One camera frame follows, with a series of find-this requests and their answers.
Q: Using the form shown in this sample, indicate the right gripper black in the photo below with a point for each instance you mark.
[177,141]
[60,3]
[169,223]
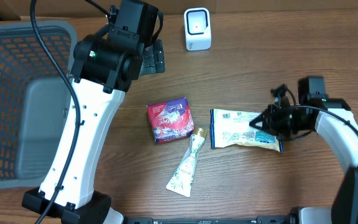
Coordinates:
[268,117]

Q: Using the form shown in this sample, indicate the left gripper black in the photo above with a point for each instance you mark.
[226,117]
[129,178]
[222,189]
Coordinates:
[155,57]

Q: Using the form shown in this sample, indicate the cream snack bag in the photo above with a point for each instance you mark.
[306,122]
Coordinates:
[228,127]

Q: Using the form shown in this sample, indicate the red purple snack pack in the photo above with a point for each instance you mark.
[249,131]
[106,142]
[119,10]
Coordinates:
[170,120]

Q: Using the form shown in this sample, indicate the white tube pouch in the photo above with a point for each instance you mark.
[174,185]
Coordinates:
[182,179]

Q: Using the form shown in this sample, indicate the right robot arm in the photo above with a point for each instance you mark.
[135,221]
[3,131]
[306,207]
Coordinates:
[333,120]

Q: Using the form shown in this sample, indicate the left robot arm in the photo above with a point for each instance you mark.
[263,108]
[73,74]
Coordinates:
[105,64]

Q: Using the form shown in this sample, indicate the white barcode scanner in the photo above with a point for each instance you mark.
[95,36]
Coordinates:
[197,26]

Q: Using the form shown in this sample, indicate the grey plastic shopping basket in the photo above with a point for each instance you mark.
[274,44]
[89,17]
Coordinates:
[33,99]

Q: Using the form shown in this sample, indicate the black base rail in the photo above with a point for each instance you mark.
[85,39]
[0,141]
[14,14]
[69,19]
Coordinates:
[269,219]

